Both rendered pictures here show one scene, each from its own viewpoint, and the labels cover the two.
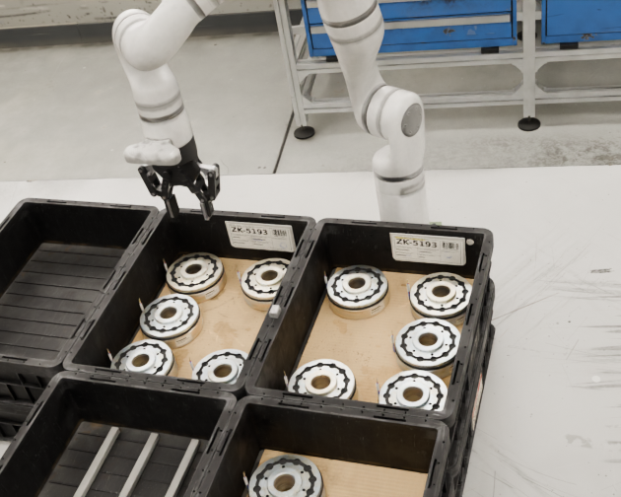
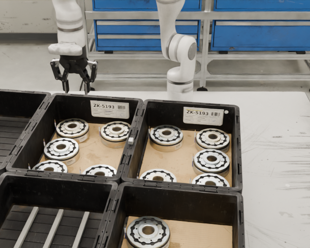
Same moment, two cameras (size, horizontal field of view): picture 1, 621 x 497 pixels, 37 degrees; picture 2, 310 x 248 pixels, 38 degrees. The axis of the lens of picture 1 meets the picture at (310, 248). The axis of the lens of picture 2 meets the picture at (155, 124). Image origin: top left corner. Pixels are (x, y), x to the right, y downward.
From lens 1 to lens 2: 0.38 m
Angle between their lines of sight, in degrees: 14
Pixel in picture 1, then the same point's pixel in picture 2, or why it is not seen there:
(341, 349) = (162, 166)
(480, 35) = not seen: hidden behind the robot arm
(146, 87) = (66, 10)
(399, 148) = (185, 65)
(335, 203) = not seen: hidden behind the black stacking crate
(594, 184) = (264, 99)
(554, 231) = (250, 119)
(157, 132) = (68, 38)
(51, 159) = not seen: outside the picture
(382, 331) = (183, 157)
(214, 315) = (85, 150)
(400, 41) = (142, 45)
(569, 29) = (224, 44)
